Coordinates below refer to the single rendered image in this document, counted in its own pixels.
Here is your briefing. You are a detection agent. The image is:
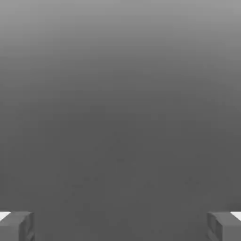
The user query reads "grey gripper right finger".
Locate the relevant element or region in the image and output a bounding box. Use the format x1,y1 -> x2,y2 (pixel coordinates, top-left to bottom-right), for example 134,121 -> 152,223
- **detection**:
206,211 -> 241,241

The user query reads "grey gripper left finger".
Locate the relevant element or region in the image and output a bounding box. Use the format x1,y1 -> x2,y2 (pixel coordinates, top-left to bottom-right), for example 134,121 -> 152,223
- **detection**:
0,211 -> 35,241

